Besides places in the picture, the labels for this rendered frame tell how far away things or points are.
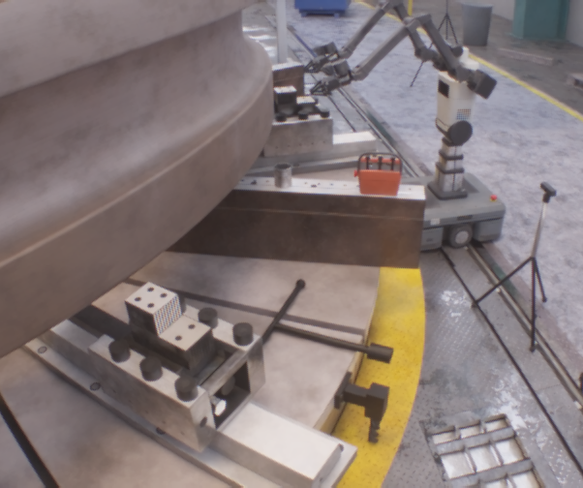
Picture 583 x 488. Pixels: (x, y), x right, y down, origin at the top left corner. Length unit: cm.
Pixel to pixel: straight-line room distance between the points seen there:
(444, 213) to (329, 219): 95
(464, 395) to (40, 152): 194
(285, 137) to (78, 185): 194
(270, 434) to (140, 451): 48
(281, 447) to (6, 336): 85
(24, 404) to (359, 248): 162
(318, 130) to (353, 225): 104
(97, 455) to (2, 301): 71
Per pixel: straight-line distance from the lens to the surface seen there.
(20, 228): 151
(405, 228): 248
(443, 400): 243
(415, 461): 221
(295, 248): 258
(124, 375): 166
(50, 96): 155
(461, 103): 312
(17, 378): 232
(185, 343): 157
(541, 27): 1117
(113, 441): 196
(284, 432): 169
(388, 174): 235
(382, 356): 209
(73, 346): 214
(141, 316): 161
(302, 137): 336
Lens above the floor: 180
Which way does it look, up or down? 32 degrees down
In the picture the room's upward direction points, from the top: 3 degrees counter-clockwise
